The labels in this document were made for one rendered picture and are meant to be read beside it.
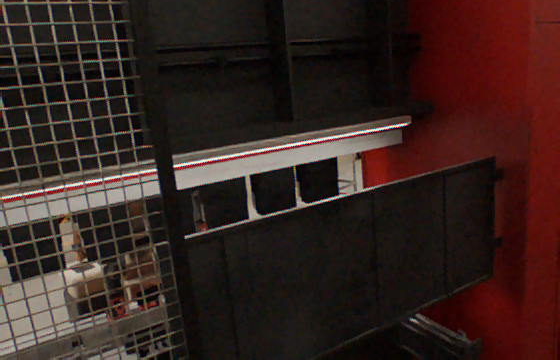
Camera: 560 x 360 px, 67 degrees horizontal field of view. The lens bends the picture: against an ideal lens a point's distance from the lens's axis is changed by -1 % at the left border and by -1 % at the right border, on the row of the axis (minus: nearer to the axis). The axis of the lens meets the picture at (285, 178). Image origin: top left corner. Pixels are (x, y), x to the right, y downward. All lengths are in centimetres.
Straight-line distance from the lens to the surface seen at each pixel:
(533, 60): 159
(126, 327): 132
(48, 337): 155
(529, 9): 158
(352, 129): 149
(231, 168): 149
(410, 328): 152
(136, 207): 215
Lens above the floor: 165
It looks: 13 degrees down
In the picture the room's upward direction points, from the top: 6 degrees counter-clockwise
